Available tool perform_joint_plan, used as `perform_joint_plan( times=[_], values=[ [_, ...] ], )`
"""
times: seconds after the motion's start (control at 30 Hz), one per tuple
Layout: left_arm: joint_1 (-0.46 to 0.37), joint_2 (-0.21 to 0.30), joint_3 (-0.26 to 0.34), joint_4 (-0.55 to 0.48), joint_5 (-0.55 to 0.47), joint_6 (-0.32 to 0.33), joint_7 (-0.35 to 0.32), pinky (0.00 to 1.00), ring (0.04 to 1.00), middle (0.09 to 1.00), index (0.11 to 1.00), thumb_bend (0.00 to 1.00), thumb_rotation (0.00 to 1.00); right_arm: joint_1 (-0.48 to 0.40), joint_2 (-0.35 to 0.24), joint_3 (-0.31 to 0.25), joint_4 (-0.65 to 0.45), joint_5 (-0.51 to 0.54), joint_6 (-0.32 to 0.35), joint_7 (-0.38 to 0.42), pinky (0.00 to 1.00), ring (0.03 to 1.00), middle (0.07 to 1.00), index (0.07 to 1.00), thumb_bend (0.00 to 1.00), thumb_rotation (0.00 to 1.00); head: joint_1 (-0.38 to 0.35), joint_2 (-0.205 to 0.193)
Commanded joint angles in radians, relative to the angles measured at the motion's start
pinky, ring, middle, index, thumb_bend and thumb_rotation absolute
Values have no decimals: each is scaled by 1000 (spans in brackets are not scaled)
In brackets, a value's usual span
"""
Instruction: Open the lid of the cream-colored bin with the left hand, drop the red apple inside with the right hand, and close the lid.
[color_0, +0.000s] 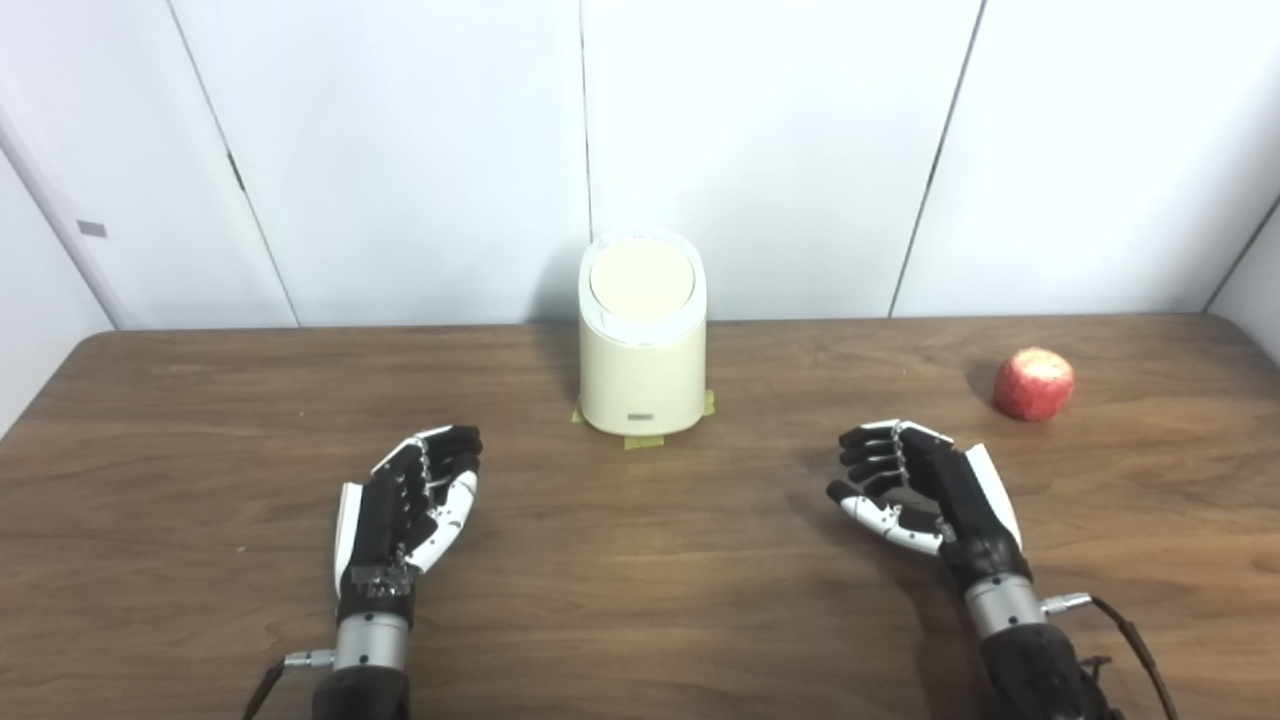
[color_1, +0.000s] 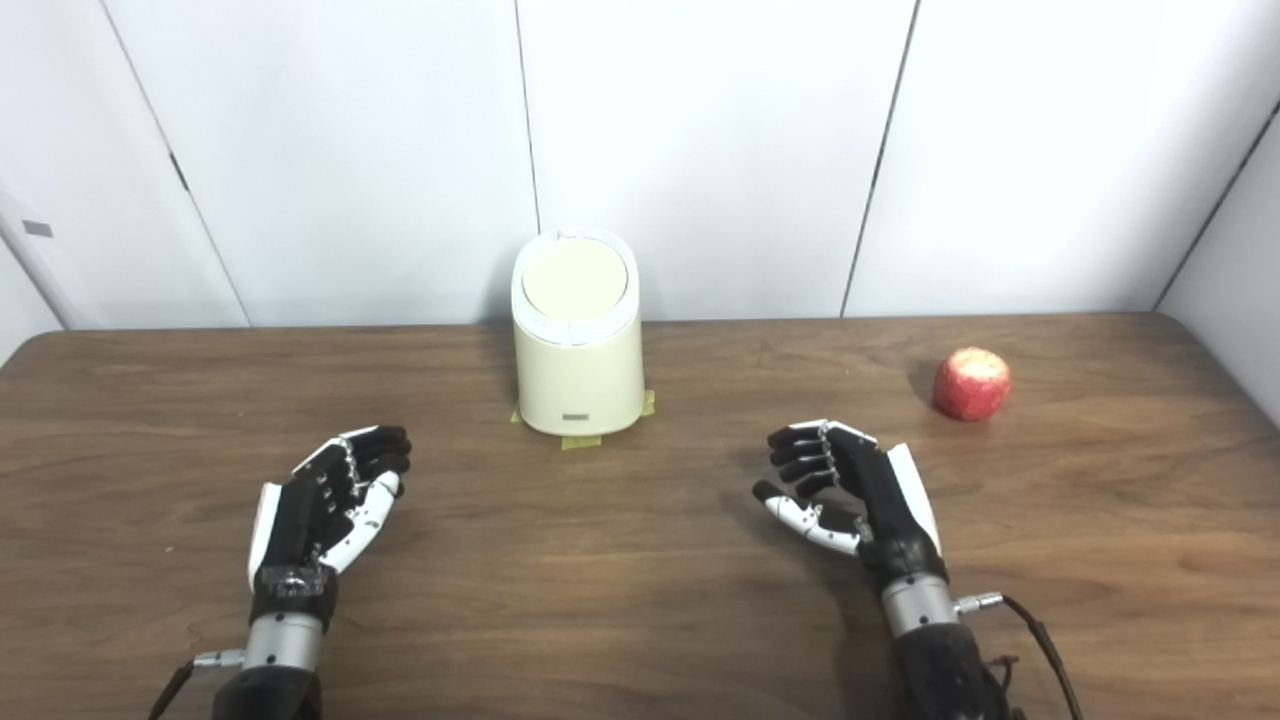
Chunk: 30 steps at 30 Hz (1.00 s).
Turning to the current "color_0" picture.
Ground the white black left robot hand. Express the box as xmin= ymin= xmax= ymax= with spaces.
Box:
xmin=333 ymin=425 xmax=484 ymax=626

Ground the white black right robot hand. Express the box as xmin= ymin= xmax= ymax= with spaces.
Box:
xmin=826 ymin=419 xmax=1033 ymax=599

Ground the red apple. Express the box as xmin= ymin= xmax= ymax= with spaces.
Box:
xmin=993 ymin=347 xmax=1077 ymax=423

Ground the cream round bin lid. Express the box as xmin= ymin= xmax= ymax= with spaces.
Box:
xmin=589 ymin=238 xmax=697 ymax=323

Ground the cream-colored bin body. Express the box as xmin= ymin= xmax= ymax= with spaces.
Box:
xmin=577 ymin=227 xmax=708 ymax=437

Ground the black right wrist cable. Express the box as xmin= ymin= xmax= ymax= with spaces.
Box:
xmin=1040 ymin=592 xmax=1181 ymax=720

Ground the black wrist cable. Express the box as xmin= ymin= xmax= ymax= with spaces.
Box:
xmin=1040 ymin=592 xmax=1181 ymax=720
xmin=243 ymin=650 xmax=336 ymax=720

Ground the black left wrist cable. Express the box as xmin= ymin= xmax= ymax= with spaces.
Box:
xmin=243 ymin=650 xmax=336 ymax=720

